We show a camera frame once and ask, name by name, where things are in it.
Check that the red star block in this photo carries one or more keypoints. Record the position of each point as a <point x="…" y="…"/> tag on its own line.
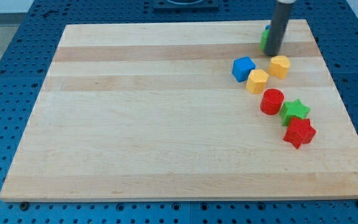
<point x="299" y="131"/>

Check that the light wooden board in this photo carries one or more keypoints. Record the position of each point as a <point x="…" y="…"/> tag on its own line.
<point x="152" y="112"/>

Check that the yellow hexagon block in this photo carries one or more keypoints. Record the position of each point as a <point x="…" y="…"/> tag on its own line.
<point x="256" y="81"/>

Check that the green star block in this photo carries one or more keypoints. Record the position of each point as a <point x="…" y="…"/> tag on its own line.
<point x="292" y="109"/>

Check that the red cylinder block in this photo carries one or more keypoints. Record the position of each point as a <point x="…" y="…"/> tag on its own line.
<point x="272" y="101"/>

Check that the blue cube block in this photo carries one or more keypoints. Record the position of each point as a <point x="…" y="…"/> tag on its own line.
<point x="241" y="68"/>

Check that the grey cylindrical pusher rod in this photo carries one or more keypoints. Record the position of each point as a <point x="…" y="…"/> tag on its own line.
<point x="278" y="25"/>

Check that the green block behind rod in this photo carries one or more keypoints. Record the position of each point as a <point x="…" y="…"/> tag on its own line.
<point x="263" y="40"/>

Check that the yellow heart block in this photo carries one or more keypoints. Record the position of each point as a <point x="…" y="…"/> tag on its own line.
<point x="279" y="66"/>

